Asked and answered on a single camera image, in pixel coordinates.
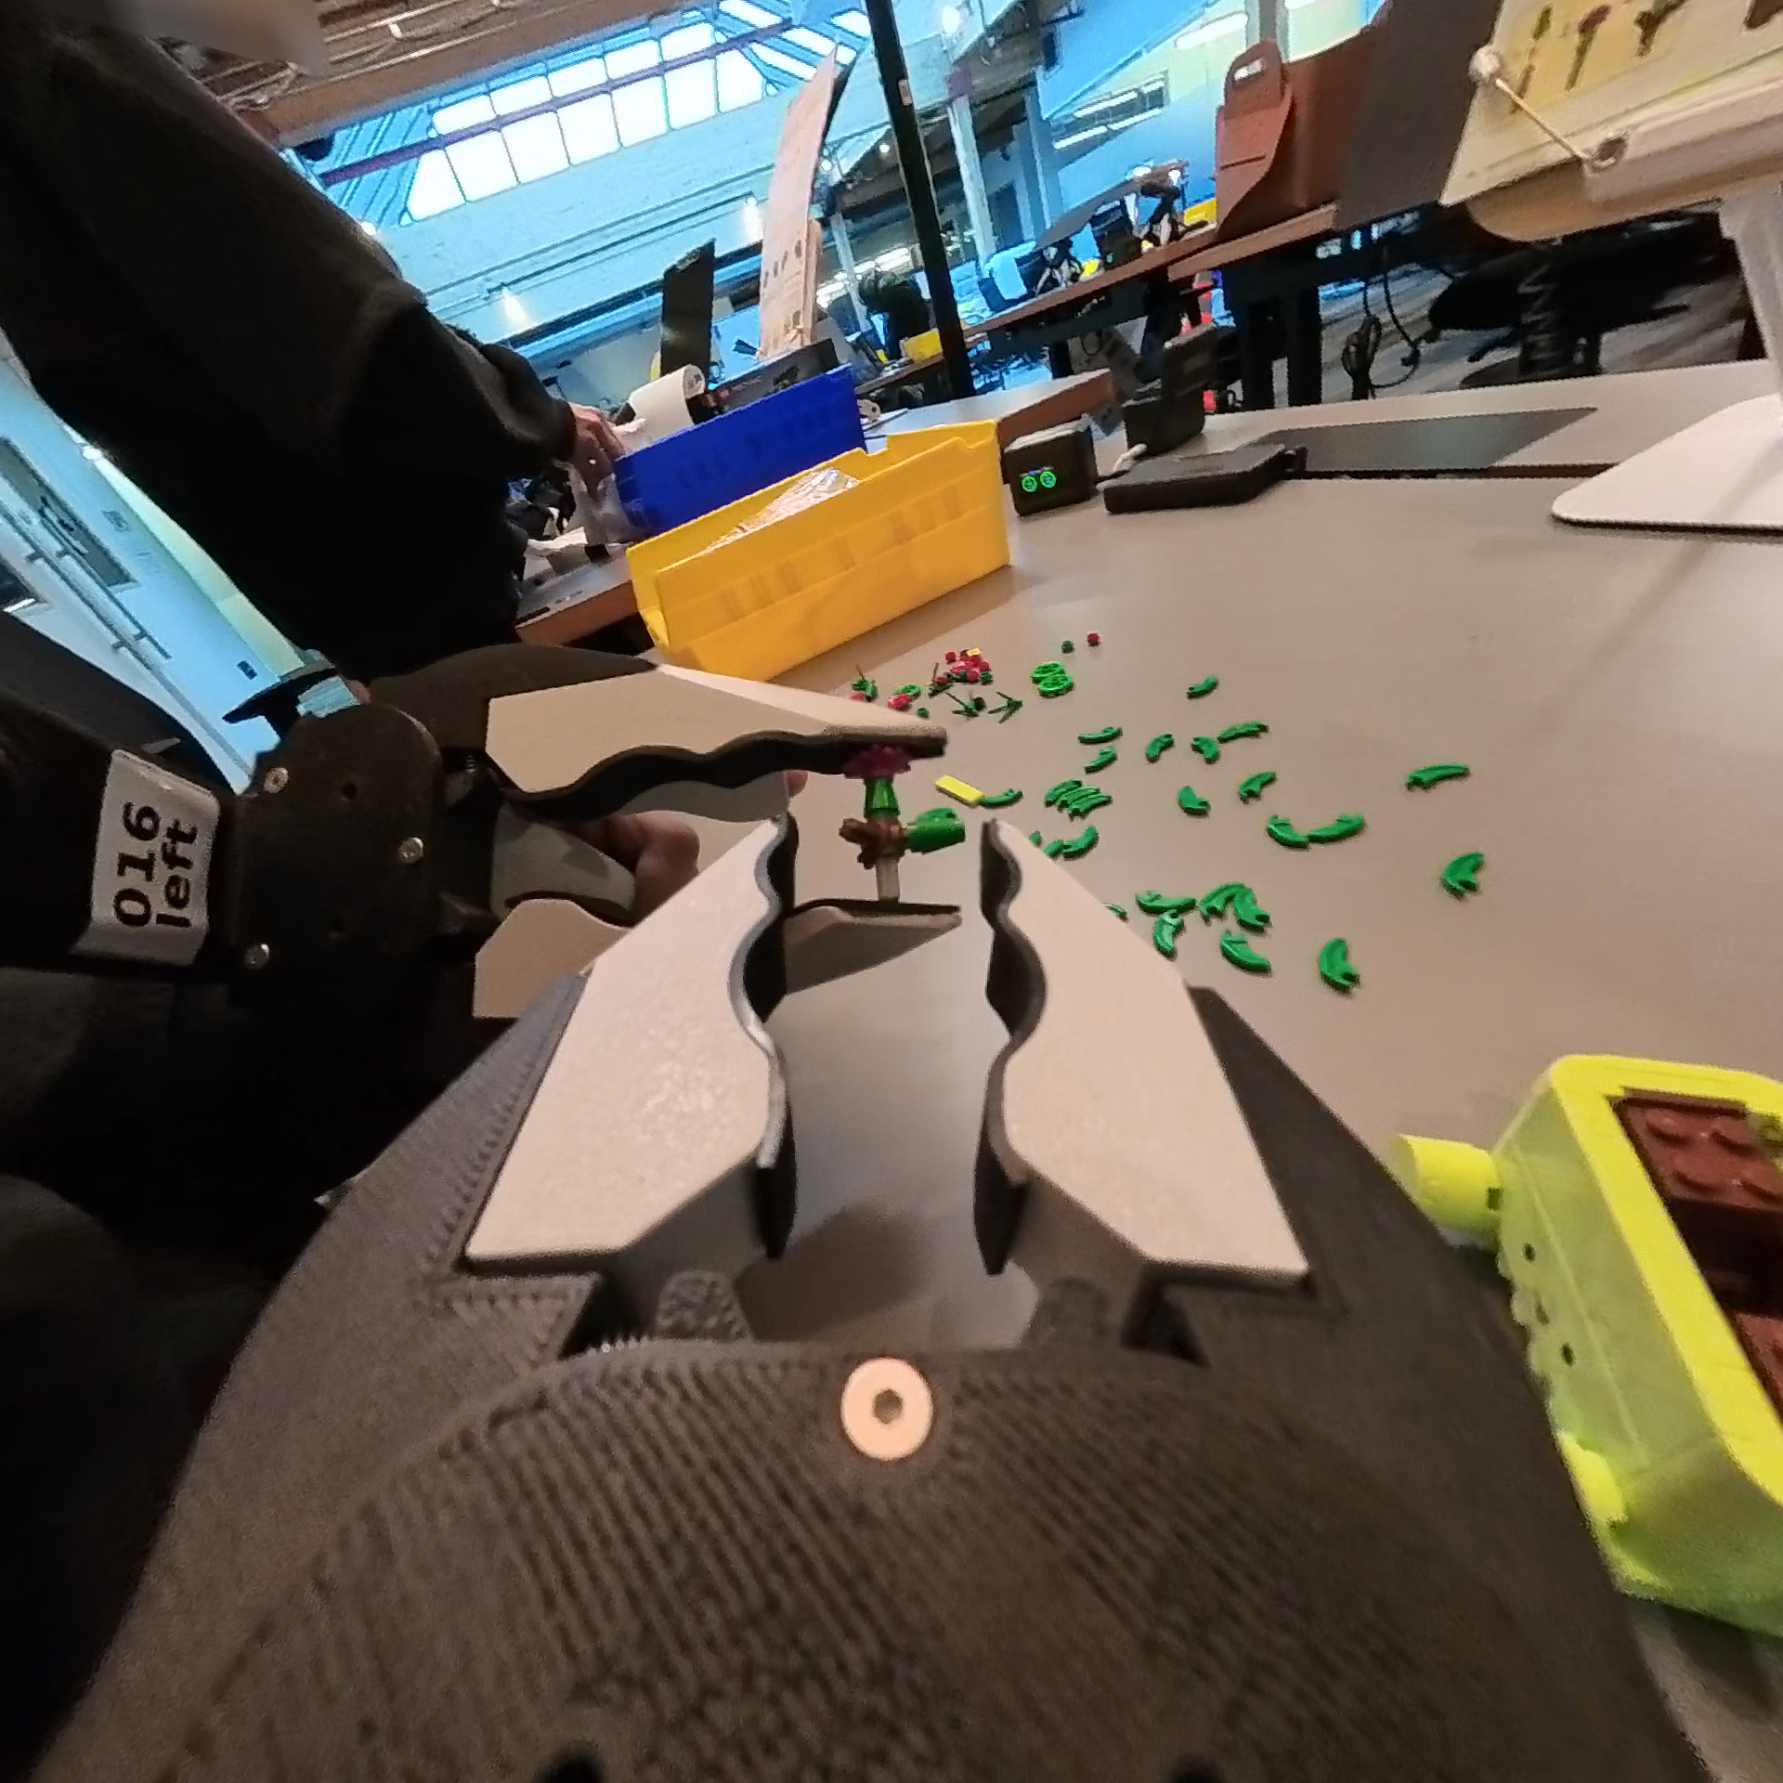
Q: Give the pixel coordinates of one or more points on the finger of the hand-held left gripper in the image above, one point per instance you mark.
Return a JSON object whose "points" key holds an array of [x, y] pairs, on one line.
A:
{"points": [[864, 921], [669, 717]]}

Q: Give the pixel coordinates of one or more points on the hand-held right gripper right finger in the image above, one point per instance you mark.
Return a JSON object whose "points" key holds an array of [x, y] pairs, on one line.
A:
{"points": [[1128, 1100]]}

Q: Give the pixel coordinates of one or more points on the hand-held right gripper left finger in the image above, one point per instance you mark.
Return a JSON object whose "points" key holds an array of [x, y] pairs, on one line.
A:
{"points": [[641, 1100]]}

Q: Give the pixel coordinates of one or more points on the toy brick flower stem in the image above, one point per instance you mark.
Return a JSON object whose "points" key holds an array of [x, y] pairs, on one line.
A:
{"points": [[892, 828]]}

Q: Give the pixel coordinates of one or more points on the person's left hand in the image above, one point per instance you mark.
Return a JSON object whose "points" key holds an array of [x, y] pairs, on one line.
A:
{"points": [[654, 853]]}

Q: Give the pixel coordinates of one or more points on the yellow plastic bin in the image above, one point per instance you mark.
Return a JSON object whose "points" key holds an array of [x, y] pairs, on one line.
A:
{"points": [[836, 570]]}

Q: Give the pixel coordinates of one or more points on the scattered green toy leaves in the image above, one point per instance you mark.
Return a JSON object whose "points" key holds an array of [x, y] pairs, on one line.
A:
{"points": [[1076, 799]]}

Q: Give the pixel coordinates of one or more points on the blue plastic bin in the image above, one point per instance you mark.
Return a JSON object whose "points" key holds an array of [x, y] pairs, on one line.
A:
{"points": [[725, 466]]}

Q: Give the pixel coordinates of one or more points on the small red toy pieces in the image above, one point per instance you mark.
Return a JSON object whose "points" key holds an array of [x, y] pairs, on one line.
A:
{"points": [[961, 669]]}

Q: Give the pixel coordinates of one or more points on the white paper roll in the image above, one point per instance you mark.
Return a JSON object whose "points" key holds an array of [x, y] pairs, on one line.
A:
{"points": [[669, 394]]}

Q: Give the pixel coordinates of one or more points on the person's dark clothing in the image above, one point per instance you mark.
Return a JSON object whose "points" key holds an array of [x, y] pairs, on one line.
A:
{"points": [[140, 1183]]}

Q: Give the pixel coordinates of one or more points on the black background monitor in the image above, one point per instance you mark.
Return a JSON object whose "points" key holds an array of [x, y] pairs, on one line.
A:
{"points": [[688, 306]]}

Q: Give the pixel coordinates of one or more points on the lime green printed fixture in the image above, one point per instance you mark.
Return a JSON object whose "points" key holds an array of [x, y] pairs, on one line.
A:
{"points": [[1574, 1254]]}

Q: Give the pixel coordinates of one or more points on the black charger with green lights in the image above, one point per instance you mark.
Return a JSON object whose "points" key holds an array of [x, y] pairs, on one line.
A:
{"points": [[1067, 453]]}

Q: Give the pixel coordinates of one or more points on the tan cardboard sheet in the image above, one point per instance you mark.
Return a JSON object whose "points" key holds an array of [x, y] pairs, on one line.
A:
{"points": [[797, 236]]}

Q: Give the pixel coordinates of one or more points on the flat black device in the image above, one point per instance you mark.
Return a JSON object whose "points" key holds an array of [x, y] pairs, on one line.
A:
{"points": [[1198, 481]]}

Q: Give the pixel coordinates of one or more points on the black vertical pole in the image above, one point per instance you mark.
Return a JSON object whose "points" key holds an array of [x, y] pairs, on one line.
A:
{"points": [[912, 208]]}

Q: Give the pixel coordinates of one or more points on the brown toy brick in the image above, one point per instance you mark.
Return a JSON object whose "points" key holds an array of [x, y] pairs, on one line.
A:
{"points": [[1713, 1170]]}

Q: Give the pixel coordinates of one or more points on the upright black box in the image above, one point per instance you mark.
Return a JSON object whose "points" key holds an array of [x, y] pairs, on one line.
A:
{"points": [[1178, 390]]}

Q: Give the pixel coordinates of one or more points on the background desk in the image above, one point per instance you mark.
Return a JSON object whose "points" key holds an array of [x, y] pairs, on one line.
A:
{"points": [[1184, 251]]}

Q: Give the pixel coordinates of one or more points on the booklet holder stand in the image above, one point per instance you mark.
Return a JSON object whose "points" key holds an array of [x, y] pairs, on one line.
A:
{"points": [[1672, 178]]}

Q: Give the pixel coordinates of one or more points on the building instruction booklet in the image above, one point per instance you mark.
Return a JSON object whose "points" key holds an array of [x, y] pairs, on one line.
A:
{"points": [[1602, 56]]}

